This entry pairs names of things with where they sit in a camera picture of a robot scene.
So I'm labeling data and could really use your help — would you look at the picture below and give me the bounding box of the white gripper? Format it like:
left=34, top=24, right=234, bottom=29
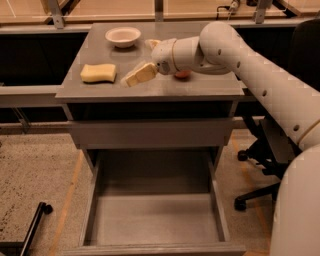
left=121, top=39, right=177, bottom=87

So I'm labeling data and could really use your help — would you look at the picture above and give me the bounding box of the yellow sponge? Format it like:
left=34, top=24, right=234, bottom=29
left=80, top=64, right=116, bottom=83

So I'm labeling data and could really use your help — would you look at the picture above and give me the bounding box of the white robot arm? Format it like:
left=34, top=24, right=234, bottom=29
left=123, top=21, right=320, bottom=256

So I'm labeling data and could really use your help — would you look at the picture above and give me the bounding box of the closed grey top drawer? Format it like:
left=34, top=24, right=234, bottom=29
left=69, top=118, right=233, bottom=149

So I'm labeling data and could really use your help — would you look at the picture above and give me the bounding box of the grey drawer cabinet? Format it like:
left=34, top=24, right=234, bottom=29
left=54, top=21, right=247, bottom=256

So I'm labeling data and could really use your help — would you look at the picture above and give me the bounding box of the open grey middle drawer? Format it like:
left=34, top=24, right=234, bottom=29
left=63, top=149, right=245, bottom=256

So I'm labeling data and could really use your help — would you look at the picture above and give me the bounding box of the white bowl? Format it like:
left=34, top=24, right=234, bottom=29
left=105, top=27, right=141, bottom=48

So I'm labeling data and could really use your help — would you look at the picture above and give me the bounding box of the red apple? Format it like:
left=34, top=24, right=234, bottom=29
left=174, top=70, right=191, bottom=79

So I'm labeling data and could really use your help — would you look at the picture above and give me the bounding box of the black office chair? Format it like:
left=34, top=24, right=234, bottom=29
left=233, top=18, right=320, bottom=212

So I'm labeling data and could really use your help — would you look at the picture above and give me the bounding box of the black stand with wheel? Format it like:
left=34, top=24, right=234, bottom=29
left=0, top=202, right=53, bottom=256

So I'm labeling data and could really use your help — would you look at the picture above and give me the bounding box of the black cable with plug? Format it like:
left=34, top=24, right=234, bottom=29
left=215, top=0, right=242, bottom=20

